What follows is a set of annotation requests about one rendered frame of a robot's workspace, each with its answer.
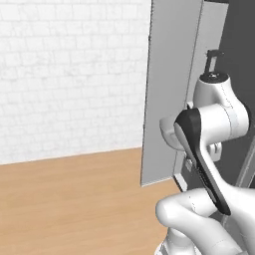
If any dark grey fridge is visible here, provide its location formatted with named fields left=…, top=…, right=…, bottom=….
left=172, top=0, right=255, bottom=233

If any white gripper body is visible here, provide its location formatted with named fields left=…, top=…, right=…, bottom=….
left=207, top=142, right=223, bottom=163

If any black fridge handle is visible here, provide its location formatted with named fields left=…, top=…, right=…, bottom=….
left=204, top=49, right=222, bottom=75

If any grey fridge door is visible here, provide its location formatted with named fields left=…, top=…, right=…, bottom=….
left=140, top=0, right=230, bottom=188

